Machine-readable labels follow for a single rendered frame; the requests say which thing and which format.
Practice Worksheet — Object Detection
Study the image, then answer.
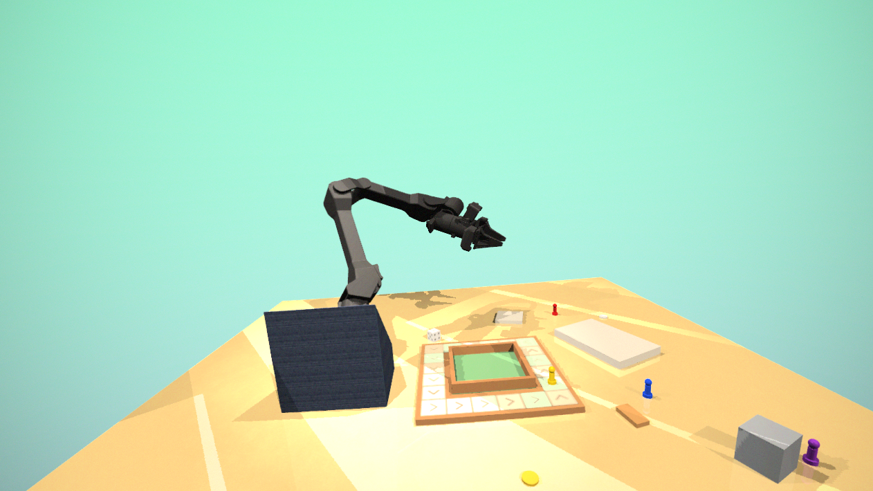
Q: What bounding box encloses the purple game pawn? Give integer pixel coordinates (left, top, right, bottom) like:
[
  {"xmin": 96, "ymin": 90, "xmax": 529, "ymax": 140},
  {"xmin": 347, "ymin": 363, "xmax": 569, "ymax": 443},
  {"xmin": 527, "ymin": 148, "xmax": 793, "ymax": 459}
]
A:
[{"xmin": 802, "ymin": 438, "xmax": 820, "ymax": 466}]

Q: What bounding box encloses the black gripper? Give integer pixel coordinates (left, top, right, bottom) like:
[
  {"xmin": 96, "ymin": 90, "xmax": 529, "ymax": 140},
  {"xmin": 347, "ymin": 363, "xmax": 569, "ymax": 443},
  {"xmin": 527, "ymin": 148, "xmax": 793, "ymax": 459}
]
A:
[{"xmin": 449, "ymin": 216, "xmax": 506, "ymax": 252}]

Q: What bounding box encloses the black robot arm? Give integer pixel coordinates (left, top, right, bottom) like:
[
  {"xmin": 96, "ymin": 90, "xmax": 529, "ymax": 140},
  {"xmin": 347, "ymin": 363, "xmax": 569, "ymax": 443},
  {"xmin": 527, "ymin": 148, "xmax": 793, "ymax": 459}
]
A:
[{"xmin": 323, "ymin": 178, "xmax": 483, "ymax": 306}]

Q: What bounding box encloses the yellow flat disc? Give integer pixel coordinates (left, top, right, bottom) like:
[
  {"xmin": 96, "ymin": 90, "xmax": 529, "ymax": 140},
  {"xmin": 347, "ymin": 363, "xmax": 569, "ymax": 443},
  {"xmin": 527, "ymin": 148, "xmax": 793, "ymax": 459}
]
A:
[{"xmin": 522, "ymin": 471, "xmax": 539, "ymax": 487}]

